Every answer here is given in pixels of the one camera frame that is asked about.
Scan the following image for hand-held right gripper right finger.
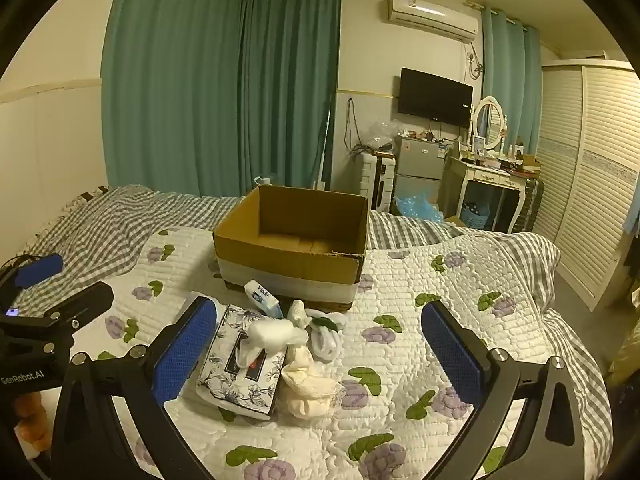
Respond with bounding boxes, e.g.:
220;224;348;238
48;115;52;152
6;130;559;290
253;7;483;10
421;301;586;480

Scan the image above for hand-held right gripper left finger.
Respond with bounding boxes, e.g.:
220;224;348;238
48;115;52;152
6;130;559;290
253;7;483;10
52;296;218;480

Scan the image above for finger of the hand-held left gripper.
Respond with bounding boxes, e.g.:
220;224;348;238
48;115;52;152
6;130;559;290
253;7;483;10
42;281;115;332
0;254;65;291

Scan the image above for floral tissue box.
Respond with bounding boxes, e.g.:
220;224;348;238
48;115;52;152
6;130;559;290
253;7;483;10
197;304;289;421

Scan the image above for white fluffy cloth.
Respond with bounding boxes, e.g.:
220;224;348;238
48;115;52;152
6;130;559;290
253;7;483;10
248;317;307;349

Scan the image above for blue white round packet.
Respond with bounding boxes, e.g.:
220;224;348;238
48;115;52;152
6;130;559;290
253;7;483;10
244;281;284;319

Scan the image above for cream cloth bundle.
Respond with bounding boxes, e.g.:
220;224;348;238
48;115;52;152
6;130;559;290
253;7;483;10
281;345;344;419

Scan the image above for white bag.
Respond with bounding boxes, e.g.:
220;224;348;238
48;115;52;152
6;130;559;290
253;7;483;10
288;299;347;364

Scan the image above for brown cardboard box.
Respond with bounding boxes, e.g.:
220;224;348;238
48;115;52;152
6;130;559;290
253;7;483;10
212;185;370;313

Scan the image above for person's left hand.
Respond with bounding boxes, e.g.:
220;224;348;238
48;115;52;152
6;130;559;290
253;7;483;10
15;391;52;454

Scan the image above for grey gingham bed sheet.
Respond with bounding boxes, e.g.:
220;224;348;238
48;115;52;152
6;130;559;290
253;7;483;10
10;185;613;480

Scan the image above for white floral quilt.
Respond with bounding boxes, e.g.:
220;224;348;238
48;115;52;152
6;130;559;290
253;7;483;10
100;227;613;480

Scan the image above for blue basket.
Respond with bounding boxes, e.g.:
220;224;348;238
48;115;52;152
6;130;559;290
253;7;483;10
460;200;494;231

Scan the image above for blue plastic bag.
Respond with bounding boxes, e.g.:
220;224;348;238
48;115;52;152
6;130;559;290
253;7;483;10
395;192;445;224

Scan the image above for grey ribbed suitcase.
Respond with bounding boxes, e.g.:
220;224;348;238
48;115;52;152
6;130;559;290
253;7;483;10
510;175;545;235

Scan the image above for white dressing table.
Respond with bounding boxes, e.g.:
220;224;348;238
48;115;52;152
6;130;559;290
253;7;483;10
442;152;534;234

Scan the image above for silver mini fridge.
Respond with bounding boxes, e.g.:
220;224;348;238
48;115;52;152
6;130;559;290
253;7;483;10
392;136;449;211

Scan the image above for white suitcase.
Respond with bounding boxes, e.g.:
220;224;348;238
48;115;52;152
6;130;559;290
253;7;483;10
353;152;377;206

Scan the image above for wide teal curtain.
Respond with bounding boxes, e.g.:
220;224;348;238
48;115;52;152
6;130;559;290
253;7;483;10
101;0;249;199

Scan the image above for white slatted wardrobe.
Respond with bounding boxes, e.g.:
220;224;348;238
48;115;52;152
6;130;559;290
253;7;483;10
532;57;640;312

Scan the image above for clear plastic bags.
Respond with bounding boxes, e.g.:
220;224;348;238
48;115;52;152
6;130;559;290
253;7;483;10
367;121;402;154

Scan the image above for white oval mirror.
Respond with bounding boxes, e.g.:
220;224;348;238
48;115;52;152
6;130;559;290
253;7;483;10
472;96;506;154

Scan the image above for white mop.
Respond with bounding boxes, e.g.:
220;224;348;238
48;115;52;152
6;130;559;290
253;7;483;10
312;92;335;191

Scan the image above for narrow teal curtain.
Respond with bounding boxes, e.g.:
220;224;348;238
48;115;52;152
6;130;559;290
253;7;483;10
480;5;544;157

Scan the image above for air conditioner pipe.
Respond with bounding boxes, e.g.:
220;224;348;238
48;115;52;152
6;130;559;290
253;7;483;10
466;41;485;82

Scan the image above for white air conditioner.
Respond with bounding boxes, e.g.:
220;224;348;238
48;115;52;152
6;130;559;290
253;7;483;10
385;0;480;44

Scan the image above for hanging black cables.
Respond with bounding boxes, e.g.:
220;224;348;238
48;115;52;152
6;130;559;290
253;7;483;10
345;97;372;157

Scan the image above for black wall television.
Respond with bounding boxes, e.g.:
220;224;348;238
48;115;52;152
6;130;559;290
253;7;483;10
397;67;474;130

